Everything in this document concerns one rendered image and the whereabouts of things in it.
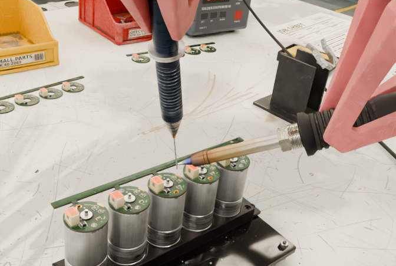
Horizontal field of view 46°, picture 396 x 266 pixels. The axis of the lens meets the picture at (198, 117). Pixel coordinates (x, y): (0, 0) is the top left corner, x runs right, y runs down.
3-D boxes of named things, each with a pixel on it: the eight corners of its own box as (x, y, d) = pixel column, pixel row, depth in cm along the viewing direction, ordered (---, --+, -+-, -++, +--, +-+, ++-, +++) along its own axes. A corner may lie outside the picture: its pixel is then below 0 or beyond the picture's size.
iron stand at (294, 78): (281, 148, 54) (343, 106, 47) (240, 86, 55) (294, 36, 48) (310, 133, 58) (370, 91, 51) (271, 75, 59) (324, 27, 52)
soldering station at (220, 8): (247, 32, 78) (257, -27, 73) (191, 40, 71) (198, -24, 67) (193, 6, 88) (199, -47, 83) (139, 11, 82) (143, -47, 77)
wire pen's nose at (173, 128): (159, 138, 24) (157, 119, 23) (168, 124, 25) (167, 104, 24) (178, 144, 24) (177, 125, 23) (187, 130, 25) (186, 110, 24)
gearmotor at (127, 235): (152, 264, 30) (158, 202, 28) (119, 281, 29) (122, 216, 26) (131, 241, 32) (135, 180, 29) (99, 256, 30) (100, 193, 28)
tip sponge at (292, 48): (337, 66, 69) (340, 56, 68) (324, 76, 65) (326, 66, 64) (291, 51, 73) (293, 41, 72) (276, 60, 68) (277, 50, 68)
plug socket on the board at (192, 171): (201, 176, 31) (203, 167, 31) (191, 180, 30) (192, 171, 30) (194, 169, 31) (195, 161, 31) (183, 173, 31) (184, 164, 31)
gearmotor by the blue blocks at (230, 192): (245, 218, 35) (257, 161, 33) (221, 230, 34) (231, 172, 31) (223, 200, 37) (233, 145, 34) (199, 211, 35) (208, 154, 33)
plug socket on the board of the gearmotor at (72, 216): (83, 222, 26) (83, 212, 26) (69, 227, 25) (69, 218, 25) (77, 213, 26) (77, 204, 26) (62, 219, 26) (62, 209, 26)
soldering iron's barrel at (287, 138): (195, 178, 27) (304, 153, 26) (185, 157, 27) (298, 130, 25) (197, 164, 29) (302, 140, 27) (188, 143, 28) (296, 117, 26)
